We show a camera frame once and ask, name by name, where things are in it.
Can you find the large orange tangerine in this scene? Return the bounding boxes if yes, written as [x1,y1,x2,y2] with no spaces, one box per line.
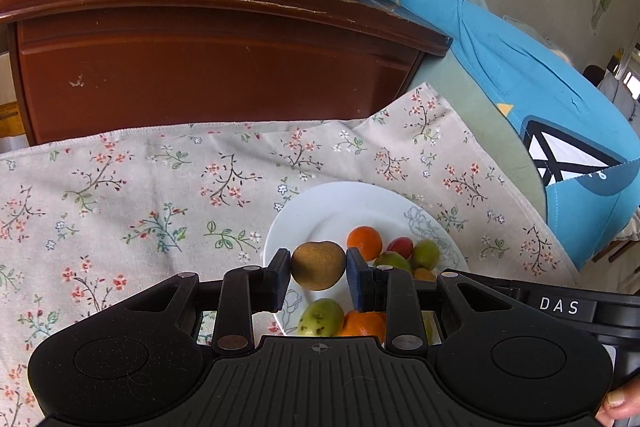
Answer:
[340,310,386,343]

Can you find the red cherry tomato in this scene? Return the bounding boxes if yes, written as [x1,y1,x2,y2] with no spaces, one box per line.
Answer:
[386,236,414,260]

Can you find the green fruit bottom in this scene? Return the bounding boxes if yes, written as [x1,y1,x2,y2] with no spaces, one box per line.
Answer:
[410,239,440,271]

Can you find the small tangerine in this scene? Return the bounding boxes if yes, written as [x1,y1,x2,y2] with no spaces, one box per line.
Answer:
[347,225,383,262]

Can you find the large spotted green fruit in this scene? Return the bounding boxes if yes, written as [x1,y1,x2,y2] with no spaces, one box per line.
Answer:
[296,298,345,337]

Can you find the brown kiwi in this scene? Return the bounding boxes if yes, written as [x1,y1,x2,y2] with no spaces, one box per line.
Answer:
[291,242,346,291]

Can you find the person's right hand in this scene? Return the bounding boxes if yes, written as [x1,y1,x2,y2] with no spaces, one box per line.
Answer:
[596,376,640,427]

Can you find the white plate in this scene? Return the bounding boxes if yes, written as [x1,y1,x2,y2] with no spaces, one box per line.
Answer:
[261,180,471,338]

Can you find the floral tablecloth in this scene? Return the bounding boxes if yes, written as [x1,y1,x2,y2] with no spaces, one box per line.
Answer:
[1,86,577,426]

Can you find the blue shark plush pillow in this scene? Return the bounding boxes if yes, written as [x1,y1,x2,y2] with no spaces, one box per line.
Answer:
[390,0,639,268]

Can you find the green sofa cushion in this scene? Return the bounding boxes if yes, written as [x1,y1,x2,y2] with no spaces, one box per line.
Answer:
[409,51,547,219]

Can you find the open cardboard box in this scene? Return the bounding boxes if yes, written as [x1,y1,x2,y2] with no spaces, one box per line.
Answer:
[0,52,28,153]

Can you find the brown wooden cabinet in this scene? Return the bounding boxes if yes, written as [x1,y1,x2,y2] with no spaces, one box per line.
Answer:
[1,0,450,144]

